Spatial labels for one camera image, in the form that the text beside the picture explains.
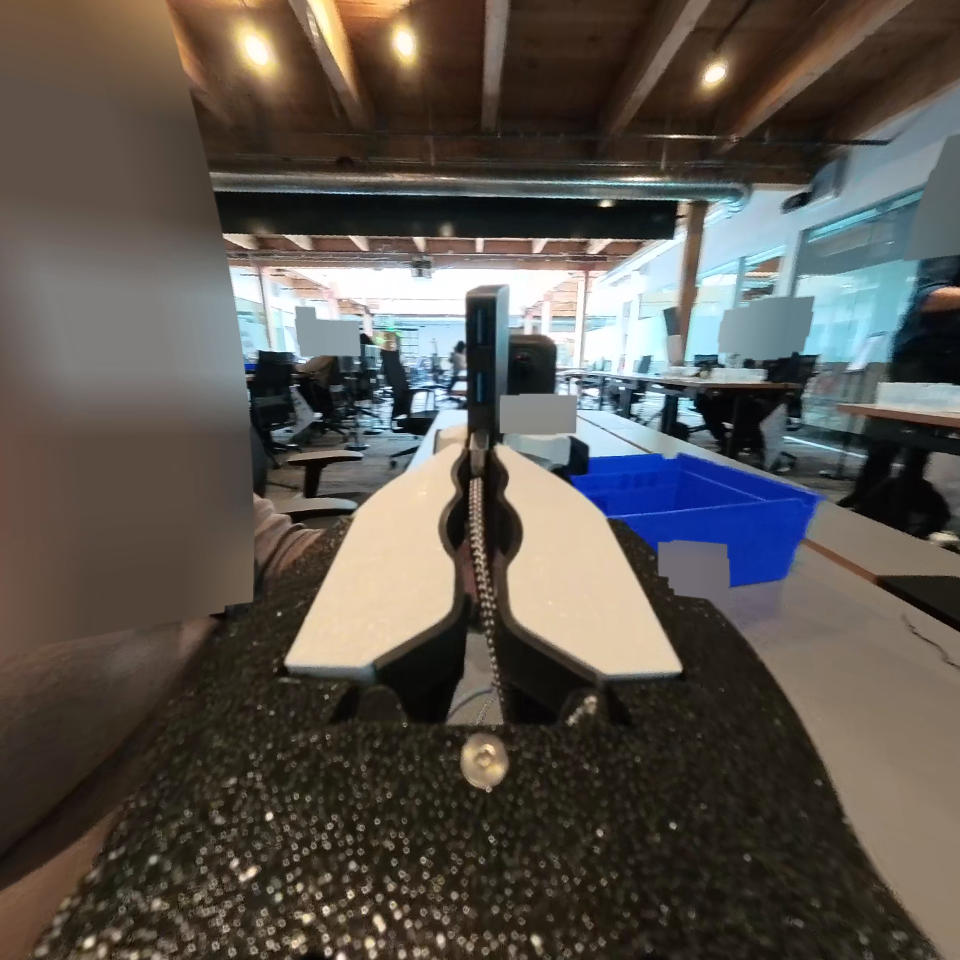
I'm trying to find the black ceiling beam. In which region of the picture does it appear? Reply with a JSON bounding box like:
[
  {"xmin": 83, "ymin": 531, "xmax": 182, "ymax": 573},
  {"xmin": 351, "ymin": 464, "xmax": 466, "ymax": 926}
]
[{"xmin": 216, "ymin": 191, "xmax": 680, "ymax": 236}]

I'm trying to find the grey braided usb cable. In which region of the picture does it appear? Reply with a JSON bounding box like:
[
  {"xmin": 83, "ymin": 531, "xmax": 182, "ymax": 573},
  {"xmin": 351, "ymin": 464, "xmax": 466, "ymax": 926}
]
[{"xmin": 466, "ymin": 442, "xmax": 511, "ymax": 725}]

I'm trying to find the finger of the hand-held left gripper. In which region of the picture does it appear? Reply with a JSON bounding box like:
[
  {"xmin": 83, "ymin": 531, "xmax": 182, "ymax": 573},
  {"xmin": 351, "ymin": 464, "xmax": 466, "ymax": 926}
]
[{"xmin": 512, "ymin": 435, "xmax": 573, "ymax": 471}]

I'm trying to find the grey office desk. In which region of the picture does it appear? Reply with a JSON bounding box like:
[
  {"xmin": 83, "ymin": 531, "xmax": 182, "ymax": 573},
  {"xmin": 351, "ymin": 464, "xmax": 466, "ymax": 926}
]
[{"xmin": 390, "ymin": 408, "xmax": 680, "ymax": 481}]

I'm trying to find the black usb hub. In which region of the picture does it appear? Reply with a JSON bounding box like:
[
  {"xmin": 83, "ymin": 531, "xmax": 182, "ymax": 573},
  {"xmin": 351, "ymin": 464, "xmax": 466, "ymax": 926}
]
[{"xmin": 465, "ymin": 283, "xmax": 513, "ymax": 451}]

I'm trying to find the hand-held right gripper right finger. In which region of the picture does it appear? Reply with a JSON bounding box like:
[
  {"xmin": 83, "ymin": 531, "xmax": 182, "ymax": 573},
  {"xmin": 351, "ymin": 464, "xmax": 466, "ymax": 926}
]
[{"xmin": 495, "ymin": 444, "xmax": 684, "ymax": 726}]

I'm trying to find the wooden top office desk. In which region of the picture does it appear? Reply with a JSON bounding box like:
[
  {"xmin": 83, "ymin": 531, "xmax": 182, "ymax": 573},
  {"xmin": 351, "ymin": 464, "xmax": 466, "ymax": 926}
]
[
  {"xmin": 836, "ymin": 401, "xmax": 960, "ymax": 459},
  {"xmin": 581, "ymin": 366, "xmax": 804, "ymax": 459}
]

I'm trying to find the blue plastic bin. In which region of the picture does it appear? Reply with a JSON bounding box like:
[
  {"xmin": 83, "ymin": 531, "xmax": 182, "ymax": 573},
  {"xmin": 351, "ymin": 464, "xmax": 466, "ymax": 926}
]
[{"xmin": 570, "ymin": 452, "xmax": 825, "ymax": 588}]

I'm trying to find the person's left forearm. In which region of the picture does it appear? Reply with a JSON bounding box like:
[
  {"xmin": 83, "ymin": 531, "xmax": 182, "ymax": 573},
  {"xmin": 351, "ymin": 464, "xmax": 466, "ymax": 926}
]
[{"xmin": 253, "ymin": 495, "xmax": 327, "ymax": 601}]

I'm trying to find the black wire scrap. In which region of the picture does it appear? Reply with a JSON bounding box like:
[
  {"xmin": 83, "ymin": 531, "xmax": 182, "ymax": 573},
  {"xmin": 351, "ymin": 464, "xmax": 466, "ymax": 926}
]
[{"xmin": 900, "ymin": 613, "xmax": 952, "ymax": 663}]

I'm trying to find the wooden support post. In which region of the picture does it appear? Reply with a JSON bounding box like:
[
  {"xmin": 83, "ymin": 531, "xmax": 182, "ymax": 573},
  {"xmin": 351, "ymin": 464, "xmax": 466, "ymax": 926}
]
[{"xmin": 677, "ymin": 201, "xmax": 710, "ymax": 361}]

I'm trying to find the black office chair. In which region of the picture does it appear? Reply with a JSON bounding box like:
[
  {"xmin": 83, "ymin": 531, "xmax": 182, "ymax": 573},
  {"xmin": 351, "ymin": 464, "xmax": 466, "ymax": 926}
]
[
  {"xmin": 378, "ymin": 348, "xmax": 436, "ymax": 436},
  {"xmin": 247, "ymin": 351, "xmax": 301, "ymax": 451},
  {"xmin": 276, "ymin": 448, "xmax": 366, "ymax": 528}
]

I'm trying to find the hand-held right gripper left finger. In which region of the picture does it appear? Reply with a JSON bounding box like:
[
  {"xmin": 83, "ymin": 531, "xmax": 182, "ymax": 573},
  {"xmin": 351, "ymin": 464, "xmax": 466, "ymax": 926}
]
[{"xmin": 285, "ymin": 442, "xmax": 471, "ymax": 723}]

